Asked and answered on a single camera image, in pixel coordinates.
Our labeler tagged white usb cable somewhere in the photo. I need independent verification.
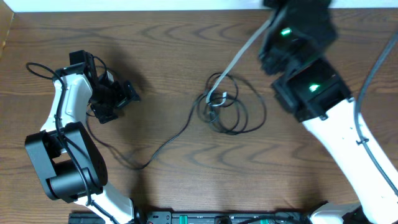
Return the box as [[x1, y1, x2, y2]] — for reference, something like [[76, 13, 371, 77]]
[[205, 18, 273, 108]]

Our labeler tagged black usb cable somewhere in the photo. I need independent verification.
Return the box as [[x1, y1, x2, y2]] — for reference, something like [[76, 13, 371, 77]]
[[85, 72, 268, 170]]

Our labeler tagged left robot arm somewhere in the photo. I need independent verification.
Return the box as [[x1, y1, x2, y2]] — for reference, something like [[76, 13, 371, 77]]
[[25, 50, 147, 223]]

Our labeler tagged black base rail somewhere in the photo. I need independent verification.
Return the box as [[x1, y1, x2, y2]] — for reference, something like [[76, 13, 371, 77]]
[[68, 210, 312, 224]]

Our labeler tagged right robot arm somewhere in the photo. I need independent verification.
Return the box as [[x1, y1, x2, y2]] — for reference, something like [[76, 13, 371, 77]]
[[259, 0, 397, 223]]

